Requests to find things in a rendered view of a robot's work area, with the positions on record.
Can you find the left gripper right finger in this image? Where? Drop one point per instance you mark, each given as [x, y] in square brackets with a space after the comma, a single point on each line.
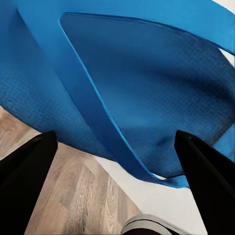
[211, 177]

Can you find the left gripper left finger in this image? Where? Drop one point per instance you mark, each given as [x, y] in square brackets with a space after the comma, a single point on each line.
[22, 175]

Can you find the sandal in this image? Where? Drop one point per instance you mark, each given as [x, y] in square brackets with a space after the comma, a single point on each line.
[118, 78]

